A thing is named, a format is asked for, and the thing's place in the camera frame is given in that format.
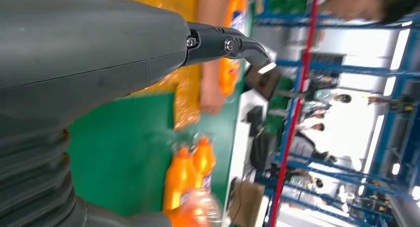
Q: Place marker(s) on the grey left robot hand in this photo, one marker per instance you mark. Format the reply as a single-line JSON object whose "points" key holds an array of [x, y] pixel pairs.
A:
{"points": [[82, 54]]}

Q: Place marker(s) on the yellow taped cardboard sheet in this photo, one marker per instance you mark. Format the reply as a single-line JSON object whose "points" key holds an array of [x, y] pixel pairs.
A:
{"points": [[187, 97]]}

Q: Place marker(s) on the black carrying case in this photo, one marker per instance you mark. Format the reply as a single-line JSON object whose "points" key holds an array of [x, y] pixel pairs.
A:
{"points": [[262, 153]]}

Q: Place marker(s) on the red pole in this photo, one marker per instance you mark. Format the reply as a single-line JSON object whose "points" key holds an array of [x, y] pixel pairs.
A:
{"points": [[295, 110]]}

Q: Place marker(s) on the open cardboard box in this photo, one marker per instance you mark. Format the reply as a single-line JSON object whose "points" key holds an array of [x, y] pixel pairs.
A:
{"points": [[246, 202]]}

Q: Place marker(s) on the blue metal rack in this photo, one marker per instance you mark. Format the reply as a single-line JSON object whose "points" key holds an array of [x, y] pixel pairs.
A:
{"points": [[344, 68]]}

